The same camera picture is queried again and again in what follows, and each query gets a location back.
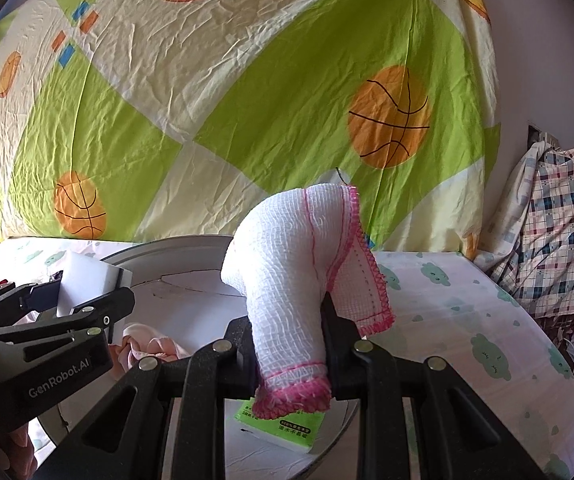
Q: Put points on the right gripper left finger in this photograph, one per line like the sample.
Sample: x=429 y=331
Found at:
x=241 y=371

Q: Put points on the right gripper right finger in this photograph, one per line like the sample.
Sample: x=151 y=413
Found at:
x=347 y=367

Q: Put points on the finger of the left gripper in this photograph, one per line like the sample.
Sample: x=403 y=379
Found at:
x=101 y=312
x=16 y=301

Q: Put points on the white sponge block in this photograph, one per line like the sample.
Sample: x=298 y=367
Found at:
x=85 y=278

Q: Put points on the pale pink cloth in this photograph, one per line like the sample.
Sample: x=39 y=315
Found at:
x=139 y=341

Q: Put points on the green tissue pack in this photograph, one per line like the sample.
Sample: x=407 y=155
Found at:
x=297 y=431

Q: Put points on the white cloth pink trim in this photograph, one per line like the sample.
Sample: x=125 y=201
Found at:
x=290 y=252

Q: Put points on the round blue cookie tin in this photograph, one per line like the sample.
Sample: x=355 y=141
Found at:
x=173 y=422

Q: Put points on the cloud pattern table sheet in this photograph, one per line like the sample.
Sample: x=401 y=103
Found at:
x=443 y=306

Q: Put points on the green basketball bedsheet backdrop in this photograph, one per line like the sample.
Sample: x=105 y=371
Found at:
x=135 y=120

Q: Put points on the plaid cloth pile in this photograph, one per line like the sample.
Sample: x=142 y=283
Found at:
x=527 y=247

